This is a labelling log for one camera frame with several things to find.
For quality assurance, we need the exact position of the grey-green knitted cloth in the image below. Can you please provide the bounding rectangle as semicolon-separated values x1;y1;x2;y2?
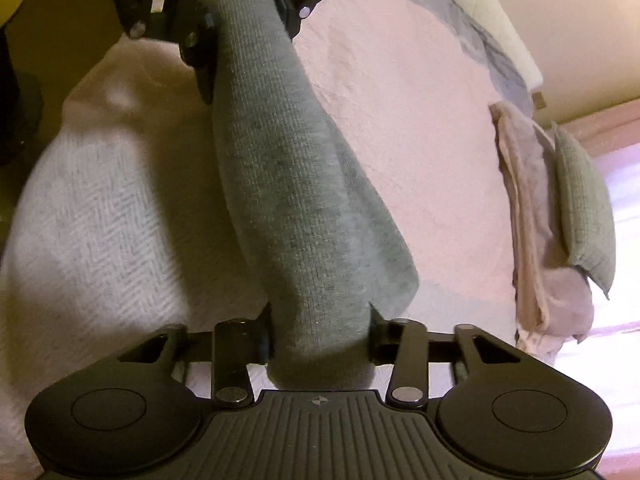
203;0;419;390

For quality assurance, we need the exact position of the folded beige fleece blanket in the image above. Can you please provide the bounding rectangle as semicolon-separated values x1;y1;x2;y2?
490;101;593;364

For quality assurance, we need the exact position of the white mattress edge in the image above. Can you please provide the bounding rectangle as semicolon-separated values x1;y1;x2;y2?
454;0;544;91

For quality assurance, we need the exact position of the pink and grey bedspread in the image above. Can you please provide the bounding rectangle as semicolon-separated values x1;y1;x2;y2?
1;0;532;479

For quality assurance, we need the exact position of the green textured pillow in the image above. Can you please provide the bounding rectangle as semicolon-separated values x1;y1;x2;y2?
553;127;616;295

